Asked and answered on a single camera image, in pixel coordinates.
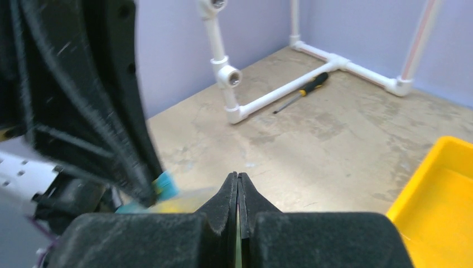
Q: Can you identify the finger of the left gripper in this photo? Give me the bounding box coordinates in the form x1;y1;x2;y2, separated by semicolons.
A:
1;1;163;207

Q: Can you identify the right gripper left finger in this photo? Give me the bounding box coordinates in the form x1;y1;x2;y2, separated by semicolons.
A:
49;172;238;268

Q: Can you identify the black yellow screwdriver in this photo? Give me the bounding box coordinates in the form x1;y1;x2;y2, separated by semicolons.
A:
273;72;329;114

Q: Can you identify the clear zip top bag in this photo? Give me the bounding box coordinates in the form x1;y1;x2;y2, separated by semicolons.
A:
115;172;217;214

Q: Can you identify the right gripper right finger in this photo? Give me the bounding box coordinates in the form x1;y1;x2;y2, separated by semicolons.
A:
238;173;413;267

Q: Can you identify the yellow plastic tray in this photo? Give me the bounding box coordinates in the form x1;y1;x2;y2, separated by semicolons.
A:
387;136;472;267

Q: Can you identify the white pvc pipe frame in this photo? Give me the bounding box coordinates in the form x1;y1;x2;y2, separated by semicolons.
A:
195;0;444;125

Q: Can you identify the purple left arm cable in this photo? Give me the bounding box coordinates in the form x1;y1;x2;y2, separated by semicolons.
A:
27;216;60;268

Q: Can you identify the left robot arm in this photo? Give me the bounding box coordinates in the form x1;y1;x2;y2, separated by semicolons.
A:
1;1;164;242

